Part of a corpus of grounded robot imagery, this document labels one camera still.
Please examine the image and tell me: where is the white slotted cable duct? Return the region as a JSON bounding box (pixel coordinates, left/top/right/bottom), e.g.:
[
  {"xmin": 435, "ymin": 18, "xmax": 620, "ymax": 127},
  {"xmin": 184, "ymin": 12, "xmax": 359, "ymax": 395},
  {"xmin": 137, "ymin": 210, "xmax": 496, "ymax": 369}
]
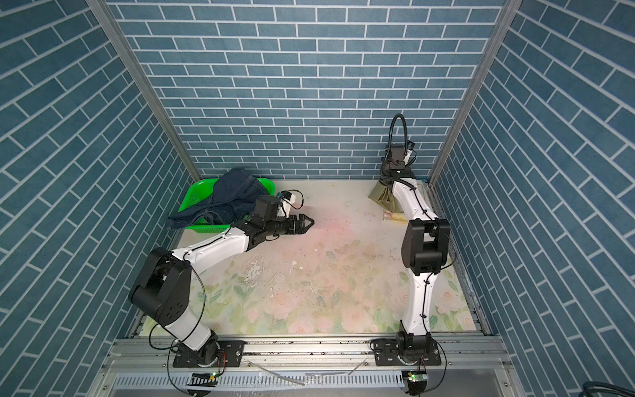
[{"xmin": 112, "ymin": 371, "xmax": 404, "ymax": 391}]

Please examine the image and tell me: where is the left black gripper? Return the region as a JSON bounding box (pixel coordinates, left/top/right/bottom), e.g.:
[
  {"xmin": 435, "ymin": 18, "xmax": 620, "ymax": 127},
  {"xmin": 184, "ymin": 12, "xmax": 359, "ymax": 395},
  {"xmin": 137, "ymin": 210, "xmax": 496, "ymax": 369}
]
[{"xmin": 263, "ymin": 212, "xmax": 314, "ymax": 237}]

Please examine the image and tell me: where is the aluminium corner post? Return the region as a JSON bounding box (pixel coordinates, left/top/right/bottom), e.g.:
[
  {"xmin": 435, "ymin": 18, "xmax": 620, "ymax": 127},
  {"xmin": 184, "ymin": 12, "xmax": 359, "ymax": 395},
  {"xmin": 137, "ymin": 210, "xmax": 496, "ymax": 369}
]
[
  {"xmin": 86, "ymin": 0, "xmax": 202, "ymax": 181},
  {"xmin": 428, "ymin": 0, "xmax": 522, "ymax": 186}
]

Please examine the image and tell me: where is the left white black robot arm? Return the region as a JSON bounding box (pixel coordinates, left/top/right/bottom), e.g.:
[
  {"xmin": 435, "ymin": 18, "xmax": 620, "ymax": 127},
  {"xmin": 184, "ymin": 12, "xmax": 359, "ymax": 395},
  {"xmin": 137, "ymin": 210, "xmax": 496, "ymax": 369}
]
[{"xmin": 129, "ymin": 214, "xmax": 315, "ymax": 368}]

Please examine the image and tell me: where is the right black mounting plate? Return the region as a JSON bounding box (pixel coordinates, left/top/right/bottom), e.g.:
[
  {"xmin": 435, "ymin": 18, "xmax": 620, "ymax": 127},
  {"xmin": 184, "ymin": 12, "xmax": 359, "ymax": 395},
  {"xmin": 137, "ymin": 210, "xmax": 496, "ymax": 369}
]
[{"xmin": 370, "ymin": 335, "xmax": 443, "ymax": 367}]

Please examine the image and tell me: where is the black mounting plate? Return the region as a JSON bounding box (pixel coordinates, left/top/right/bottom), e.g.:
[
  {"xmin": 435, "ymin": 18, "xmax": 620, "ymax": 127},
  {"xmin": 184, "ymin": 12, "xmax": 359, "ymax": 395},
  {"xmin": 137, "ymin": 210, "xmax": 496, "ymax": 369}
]
[
  {"xmin": 370, "ymin": 335, "xmax": 443, "ymax": 367},
  {"xmin": 170, "ymin": 338, "xmax": 245, "ymax": 369}
]

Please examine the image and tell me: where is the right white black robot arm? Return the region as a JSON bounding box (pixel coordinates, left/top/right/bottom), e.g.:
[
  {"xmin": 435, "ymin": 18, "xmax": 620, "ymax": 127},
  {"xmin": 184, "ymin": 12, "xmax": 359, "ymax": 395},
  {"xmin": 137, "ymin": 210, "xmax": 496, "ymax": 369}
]
[{"xmin": 380, "ymin": 163, "xmax": 451, "ymax": 367}]

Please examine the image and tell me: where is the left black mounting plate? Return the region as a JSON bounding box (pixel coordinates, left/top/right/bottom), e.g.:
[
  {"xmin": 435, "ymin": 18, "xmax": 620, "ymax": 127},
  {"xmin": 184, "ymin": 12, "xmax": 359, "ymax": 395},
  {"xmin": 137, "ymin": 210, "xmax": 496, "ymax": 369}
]
[{"xmin": 170, "ymin": 338, "xmax": 245, "ymax": 369}]

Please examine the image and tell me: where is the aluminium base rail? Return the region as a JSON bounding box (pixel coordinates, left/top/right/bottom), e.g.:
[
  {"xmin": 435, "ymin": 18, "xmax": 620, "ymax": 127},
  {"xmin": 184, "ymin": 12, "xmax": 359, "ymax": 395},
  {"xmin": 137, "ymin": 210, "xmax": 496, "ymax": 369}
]
[{"xmin": 103, "ymin": 332, "xmax": 512, "ymax": 373}]

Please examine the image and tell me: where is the right aluminium corner post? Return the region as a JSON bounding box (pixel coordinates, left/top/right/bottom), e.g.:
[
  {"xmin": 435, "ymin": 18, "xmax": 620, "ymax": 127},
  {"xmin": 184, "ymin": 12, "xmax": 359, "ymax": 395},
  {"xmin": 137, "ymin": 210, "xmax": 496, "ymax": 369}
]
[{"xmin": 428, "ymin": 0, "xmax": 522, "ymax": 186}]

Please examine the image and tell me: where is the olive khaki skirt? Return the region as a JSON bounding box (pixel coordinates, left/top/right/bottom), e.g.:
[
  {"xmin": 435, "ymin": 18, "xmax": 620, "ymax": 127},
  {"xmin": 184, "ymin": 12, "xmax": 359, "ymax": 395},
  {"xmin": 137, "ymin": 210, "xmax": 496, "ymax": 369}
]
[{"xmin": 368, "ymin": 181, "xmax": 403, "ymax": 213}]

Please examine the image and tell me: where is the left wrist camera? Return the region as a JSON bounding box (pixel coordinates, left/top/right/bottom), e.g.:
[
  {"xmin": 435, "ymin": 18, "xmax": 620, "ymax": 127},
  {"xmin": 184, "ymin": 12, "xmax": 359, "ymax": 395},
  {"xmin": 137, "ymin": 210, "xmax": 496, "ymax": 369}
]
[{"xmin": 253, "ymin": 190, "xmax": 304, "ymax": 220}]

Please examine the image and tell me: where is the dark navy skirt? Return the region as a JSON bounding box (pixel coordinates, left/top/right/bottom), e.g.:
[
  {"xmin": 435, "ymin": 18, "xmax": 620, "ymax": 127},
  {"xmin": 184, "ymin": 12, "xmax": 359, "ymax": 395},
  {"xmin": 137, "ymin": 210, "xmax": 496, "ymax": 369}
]
[{"xmin": 166, "ymin": 168, "xmax": 270, "ymax": 229}]

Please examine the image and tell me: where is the left aluminium corner post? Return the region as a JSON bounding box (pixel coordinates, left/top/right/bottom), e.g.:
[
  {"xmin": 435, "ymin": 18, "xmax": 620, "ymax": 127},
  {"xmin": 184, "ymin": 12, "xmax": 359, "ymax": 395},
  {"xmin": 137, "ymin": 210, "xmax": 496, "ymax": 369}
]
[{"xmin": 86, "ymin": 0, "xmax": 202, "ymax": 181}]

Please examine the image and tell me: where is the green plastic basket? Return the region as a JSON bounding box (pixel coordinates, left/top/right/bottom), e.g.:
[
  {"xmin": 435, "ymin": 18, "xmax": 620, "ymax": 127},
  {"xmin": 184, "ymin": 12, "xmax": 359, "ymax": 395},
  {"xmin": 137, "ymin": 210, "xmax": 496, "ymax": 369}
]
[{"xmin": 179, "ymin": 178, "xmax": 275, "ymax": 233}]

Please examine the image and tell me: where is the floral pastel skirt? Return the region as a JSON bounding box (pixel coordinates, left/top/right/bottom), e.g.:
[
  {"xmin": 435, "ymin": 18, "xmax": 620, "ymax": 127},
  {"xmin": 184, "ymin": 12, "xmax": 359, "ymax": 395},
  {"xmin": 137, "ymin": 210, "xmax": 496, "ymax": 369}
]
[{"xmin": 383, "ymin": 211, "xmax": 408, "ymax": 223}]

